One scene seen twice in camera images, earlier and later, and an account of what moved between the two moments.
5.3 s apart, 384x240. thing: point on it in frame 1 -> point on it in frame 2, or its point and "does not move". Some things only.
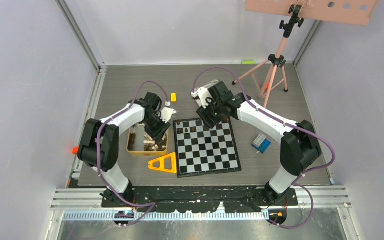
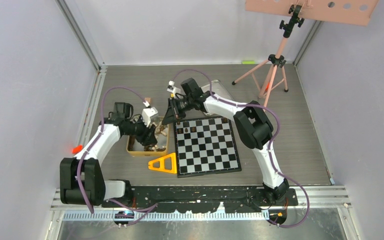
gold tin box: (140, 143) does not move
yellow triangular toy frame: (161, 160) does not move
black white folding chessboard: (200, 150) does not move
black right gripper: (204, 114) -> (173, 114)
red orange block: (75, 150) does not move
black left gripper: (158, 134) -> (147, 137)
